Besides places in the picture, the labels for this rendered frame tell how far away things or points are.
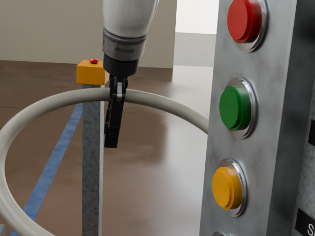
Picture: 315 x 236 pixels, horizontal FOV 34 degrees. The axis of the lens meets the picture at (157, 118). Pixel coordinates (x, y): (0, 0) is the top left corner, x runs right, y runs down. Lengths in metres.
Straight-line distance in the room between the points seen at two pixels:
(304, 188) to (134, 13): 0.75
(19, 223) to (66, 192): 2.65
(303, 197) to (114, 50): 0.79
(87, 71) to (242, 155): 1.88
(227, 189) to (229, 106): 0.05
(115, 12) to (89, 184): 1.45
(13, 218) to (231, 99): 0.59
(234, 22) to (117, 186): 3.29
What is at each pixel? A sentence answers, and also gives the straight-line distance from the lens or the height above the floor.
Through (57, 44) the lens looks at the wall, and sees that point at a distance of 7.17.
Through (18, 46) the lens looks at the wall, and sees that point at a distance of 7.29.
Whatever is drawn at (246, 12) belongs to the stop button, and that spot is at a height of 1.52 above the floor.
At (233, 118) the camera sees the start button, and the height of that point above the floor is 1.47.
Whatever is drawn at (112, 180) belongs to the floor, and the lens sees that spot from 3.63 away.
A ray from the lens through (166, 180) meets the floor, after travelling 3.66.
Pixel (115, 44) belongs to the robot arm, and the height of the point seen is 1.37.
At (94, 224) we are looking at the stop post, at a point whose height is 0.33.
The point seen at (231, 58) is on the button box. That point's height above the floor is 1.49.
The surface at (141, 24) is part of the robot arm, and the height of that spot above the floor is 1.41.
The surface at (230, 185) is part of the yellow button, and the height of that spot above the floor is 1.42.
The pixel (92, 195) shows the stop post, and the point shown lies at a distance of 2.38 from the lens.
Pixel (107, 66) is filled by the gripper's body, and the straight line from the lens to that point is 1.08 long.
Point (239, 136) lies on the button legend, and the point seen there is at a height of 1.45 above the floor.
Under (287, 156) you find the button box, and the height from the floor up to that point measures 1.45.
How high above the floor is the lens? 1.55
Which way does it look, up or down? 18 degrees down
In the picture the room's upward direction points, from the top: 3 degrees clockwise
